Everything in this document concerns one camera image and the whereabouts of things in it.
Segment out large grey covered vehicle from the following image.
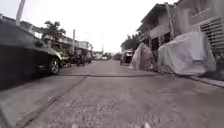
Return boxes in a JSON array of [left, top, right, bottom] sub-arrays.
[[156, 31, 217, 76]]

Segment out low buildings with wall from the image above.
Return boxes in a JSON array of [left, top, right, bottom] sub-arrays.
[[19, 20, 94, 56]]

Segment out building with louvred gate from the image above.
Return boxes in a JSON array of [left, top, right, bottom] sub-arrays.
[[174, 0, 224, 73]]

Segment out dark green trees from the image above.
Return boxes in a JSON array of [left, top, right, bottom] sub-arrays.
[[120, 32, 143, 53]]

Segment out dark parked car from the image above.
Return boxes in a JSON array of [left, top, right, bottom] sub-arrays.
[[0, 18, 64, 90]]

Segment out grey two-storey building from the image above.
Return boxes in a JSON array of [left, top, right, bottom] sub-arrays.
[[135, 2, 179, 54]]

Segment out pale utility pole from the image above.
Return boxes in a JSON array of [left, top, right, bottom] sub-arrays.
[[15, 0, 27, 27]]

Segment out thin grey pole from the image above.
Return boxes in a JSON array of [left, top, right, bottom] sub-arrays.
[[71, 28, 76, 55]]

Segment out pale concrete kerb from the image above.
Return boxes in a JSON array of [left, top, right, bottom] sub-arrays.
[[156, 69, 224, 89]]

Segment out row of parked vehicles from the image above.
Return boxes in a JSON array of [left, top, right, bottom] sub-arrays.
[[58, 48, 93, 68]]

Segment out dark parked vehicle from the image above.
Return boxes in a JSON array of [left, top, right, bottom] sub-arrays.
[[119, 49, 134, 66]]

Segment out palm tree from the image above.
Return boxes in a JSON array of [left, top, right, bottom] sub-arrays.
[[41, 20, 67, 42]]

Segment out grey concrete road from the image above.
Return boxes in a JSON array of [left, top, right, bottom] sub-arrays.
[[0, 59, 224, 128]]

